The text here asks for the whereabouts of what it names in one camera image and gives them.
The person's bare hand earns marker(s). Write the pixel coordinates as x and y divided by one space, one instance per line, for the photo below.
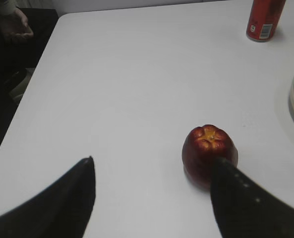
15 28

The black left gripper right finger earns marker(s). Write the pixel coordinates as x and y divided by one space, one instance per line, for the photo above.
243 209

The red drink can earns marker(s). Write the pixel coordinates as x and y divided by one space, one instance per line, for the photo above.
263 19

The shoe on floor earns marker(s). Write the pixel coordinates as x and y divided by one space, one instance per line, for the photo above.
16 81

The dark red apple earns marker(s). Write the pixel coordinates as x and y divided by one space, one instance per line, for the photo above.
202 146

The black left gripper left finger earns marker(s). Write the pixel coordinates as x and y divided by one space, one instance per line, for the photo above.
62 210

